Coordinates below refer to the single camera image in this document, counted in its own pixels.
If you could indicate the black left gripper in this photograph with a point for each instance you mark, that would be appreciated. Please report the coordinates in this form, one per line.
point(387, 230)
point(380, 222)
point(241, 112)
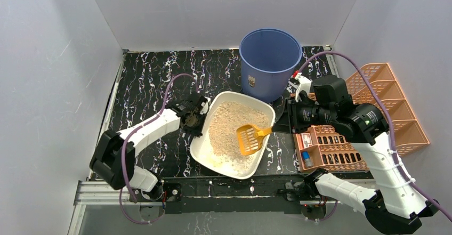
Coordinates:
point(198, 116)

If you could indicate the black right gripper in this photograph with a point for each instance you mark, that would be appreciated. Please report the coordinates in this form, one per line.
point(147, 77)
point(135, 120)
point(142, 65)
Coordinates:
point(291, 116)

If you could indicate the yellow slotted litter scoop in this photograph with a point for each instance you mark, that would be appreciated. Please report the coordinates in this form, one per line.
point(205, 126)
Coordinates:
point(250, 138)

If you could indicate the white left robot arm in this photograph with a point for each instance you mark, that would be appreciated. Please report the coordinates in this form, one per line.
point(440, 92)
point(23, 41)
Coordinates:
point(114, 156)

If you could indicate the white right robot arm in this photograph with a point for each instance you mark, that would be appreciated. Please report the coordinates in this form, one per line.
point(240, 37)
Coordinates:
point(395, 206)

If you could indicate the red white small box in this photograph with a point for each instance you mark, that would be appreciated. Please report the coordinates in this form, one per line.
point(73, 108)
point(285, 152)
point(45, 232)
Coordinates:
point(306, 140)

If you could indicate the beige cat litter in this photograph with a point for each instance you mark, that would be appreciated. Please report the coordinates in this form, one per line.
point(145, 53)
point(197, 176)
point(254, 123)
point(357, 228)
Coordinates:
point(225, 154)

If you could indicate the blue capped small bottle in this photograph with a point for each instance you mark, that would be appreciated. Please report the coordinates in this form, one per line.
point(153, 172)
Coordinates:
point(308, 163)

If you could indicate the blue plastic bucket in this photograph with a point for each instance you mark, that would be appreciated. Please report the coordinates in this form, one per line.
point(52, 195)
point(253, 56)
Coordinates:
point(268, 58)

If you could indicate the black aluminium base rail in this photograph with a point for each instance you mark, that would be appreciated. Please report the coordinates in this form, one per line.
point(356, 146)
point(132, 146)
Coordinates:
point(204, 194)

